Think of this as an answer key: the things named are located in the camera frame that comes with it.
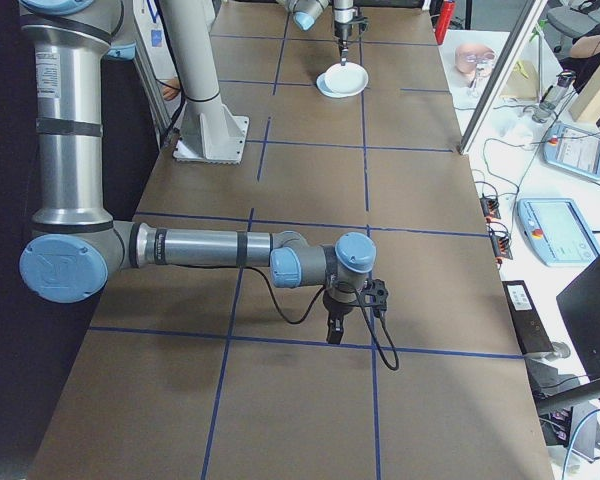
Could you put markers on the white plate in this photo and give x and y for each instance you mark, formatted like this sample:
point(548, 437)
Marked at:
point(346, 79)

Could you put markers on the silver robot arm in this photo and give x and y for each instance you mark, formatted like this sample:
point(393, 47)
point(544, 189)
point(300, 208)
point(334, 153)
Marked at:
point(70, 125)
point(307, 6)

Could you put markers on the red cylinder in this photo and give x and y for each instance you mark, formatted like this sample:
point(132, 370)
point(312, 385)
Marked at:
point(448, 15)

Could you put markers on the white desk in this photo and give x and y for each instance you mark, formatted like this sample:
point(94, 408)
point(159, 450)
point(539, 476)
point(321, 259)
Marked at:
point(480, 125)

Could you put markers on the black power strip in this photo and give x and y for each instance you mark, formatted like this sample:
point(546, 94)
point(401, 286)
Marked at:
point(491, 207)
point(501, 246)

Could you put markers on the person in white coat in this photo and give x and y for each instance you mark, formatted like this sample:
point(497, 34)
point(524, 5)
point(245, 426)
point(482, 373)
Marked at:
point(170, 91)

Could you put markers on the black box with label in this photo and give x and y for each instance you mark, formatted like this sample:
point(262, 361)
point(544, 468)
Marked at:
point(530, 325)

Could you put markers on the white crumpled tissue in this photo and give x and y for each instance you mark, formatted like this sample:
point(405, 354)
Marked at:
point(519, 134)

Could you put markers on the clear drinking glass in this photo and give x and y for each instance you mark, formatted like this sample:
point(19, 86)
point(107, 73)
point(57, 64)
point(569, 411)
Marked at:
point(541, 114)

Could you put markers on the clear shaker bottle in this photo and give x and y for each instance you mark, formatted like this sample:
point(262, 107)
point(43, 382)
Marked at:
point(560, 92)

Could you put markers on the grey office chair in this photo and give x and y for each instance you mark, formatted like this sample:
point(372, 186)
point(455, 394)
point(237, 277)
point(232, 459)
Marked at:
point(562, 17)

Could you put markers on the light blue teach pendant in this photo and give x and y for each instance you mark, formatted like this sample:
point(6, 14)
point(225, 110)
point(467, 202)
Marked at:
point(555, 230)
point(577, 150)

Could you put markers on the wooden board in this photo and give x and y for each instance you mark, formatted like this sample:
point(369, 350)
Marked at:
point(597, 85)

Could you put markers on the white pedestal column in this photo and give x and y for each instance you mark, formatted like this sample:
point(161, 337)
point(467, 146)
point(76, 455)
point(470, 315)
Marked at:
point(195, 60)

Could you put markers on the aluminium frame post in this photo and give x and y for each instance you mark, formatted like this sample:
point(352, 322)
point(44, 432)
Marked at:
point(497, 80)

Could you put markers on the metal frame bar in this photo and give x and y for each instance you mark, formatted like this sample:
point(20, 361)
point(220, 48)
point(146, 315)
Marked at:
point(152, 95)

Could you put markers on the black frame cover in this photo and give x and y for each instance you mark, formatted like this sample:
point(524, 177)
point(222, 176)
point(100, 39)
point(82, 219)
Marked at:
point(130, 125)

